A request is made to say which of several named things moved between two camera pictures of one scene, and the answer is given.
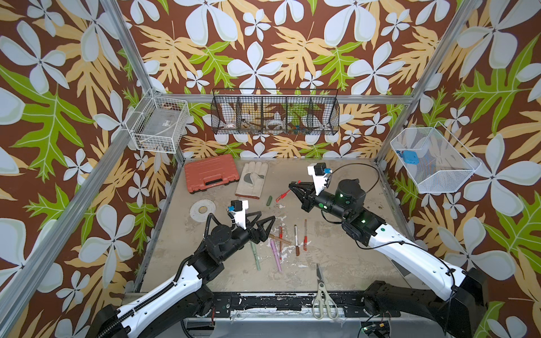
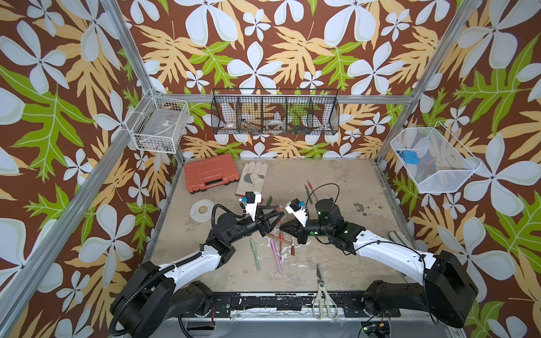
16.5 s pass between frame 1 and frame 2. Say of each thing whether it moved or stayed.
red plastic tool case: stayed
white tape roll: stayed
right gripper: moved
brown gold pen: stayed
